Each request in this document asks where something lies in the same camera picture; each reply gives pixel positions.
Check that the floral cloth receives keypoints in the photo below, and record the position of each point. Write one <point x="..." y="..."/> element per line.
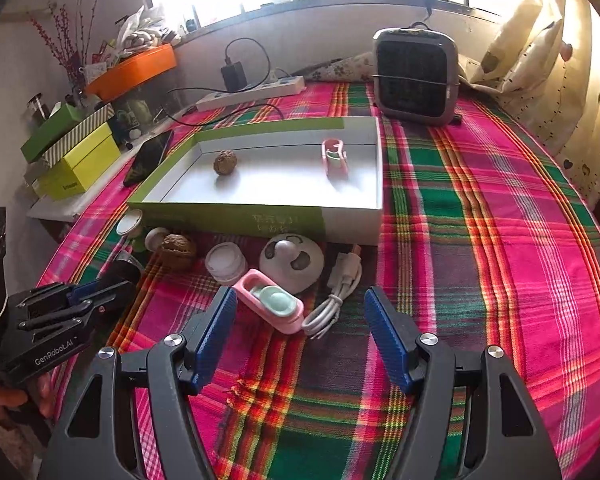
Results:
<point x="342" y="67"/>

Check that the white green spool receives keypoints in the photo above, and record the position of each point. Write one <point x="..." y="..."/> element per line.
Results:
<point x="130" y="221"/>

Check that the small dark bottle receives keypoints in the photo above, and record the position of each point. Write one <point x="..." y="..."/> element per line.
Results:
<point x="190" y="25"/>

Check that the round white gadget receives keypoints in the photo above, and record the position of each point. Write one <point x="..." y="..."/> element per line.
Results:
<point x="290" y="262"/>

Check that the person's left hand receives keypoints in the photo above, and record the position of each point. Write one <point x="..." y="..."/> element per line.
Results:
<point x="5" y="401"/>

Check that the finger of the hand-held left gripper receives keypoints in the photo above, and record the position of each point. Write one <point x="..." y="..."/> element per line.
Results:
<point x="97" y="312"/>
<point x="90" y="290"/>

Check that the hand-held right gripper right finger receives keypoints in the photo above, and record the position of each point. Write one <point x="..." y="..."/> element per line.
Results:
<point x="387" y="342"/>

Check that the orange box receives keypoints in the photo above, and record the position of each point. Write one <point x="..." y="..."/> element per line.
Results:
<point x="130" y="72"/>

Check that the cream heart print curtain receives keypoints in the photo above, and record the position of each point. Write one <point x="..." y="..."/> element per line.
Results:
<point x="555" y="70"/>

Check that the white shelf board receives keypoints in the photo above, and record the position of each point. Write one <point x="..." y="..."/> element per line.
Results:
<point x="55" y="208"/>

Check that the black smartphone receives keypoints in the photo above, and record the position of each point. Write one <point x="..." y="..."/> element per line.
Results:
<point x="150" y="157"/>

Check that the brown walnut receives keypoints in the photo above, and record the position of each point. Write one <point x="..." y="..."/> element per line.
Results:
<point x="178" y="251"/>
<point x="225" y="162"/>

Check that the striped box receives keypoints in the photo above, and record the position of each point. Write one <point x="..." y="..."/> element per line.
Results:
<point x="82" y="135"/>

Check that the white plastic bags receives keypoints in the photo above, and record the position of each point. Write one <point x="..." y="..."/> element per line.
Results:
<point x="140" y="30"/>

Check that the pale grey ball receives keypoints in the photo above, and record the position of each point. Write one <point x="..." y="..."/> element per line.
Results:
<point x="155" y="238"/>

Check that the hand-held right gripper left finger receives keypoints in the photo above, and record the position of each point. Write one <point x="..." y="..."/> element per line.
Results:
<point x="217" y="332"/>

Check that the pink case with green button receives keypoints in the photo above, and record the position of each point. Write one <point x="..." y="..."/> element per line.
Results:
<point x="272" y="305"/>

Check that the pink carabiner clip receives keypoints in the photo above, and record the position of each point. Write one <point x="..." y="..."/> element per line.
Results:
<point x="333" y="156"/>

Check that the plaid tablecloth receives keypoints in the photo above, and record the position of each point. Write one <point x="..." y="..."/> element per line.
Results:
<point x="480" y="260"/>

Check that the black charger plug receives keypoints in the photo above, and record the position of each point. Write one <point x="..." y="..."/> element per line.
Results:
<point x="233" y="76"/>

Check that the small white jar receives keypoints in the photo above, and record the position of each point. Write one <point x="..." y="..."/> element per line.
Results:
<point x="225" y="262"/>

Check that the red berry branches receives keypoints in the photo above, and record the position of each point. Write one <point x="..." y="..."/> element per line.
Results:
<point x="65" y="40"/>

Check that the black rectangular case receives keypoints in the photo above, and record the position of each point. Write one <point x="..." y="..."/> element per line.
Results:
<point x="125" y="272"/>

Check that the yellow-green box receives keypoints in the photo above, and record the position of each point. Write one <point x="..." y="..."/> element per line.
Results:
<point x="80" y="170"/>

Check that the white power strip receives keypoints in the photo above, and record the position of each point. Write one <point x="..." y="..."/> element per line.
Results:
<point x="252" y="92"/>

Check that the small grey heater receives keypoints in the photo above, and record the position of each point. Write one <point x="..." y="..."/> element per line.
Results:
<point x="412" y="77"/>

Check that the shallow green white cardboard box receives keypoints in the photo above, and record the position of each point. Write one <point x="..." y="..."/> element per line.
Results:
<point x="280" y="182"/>

